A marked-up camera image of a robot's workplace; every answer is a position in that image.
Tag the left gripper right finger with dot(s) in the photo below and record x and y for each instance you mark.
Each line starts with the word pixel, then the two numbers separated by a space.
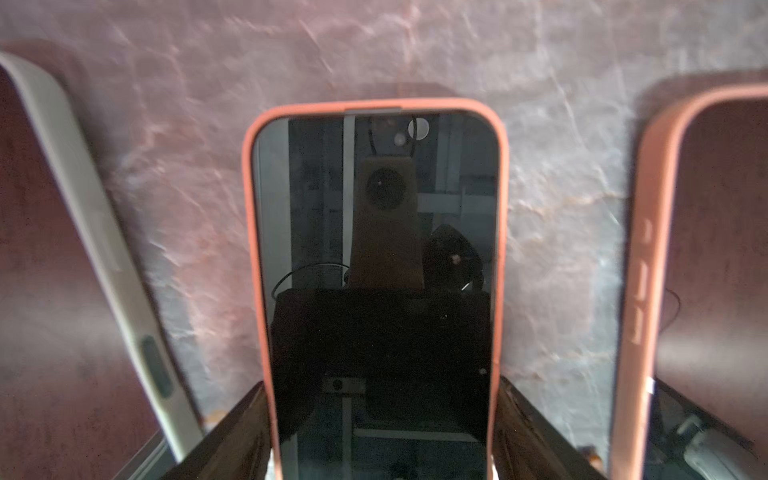
pixel 526 446

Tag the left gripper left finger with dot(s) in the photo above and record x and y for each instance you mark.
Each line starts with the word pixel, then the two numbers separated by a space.
pixel 239 447

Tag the black phone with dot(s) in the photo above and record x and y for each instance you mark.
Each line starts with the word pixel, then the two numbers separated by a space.
pixel 694 320
pixel 88 388
pixel 377 249

